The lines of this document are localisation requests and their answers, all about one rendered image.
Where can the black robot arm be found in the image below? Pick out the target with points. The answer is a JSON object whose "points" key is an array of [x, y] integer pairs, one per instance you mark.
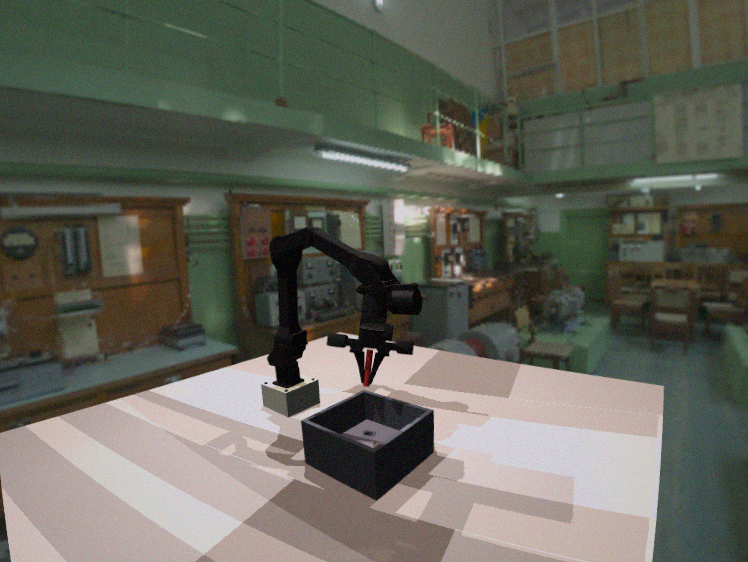
{"points": [[290, 340]]}

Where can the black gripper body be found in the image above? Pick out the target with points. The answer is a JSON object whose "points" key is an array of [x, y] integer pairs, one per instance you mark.
{"points": [[339, 340]]}

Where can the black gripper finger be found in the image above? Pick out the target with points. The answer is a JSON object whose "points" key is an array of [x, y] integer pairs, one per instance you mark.
{"points": [[360, 358], [377, 361]]}

